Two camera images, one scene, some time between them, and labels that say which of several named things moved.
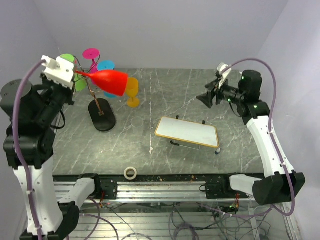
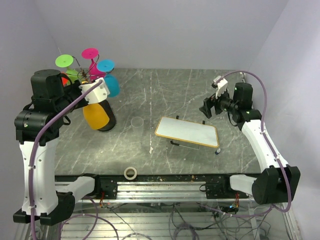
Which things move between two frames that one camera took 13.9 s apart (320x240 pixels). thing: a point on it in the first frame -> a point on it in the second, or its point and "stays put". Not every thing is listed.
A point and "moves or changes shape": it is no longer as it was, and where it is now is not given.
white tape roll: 132,178 stays put
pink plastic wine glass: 92,53 stays put
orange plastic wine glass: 132,89 -> 95,116
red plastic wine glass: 111,82 moves or changes shape
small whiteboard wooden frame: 196,132 stays put
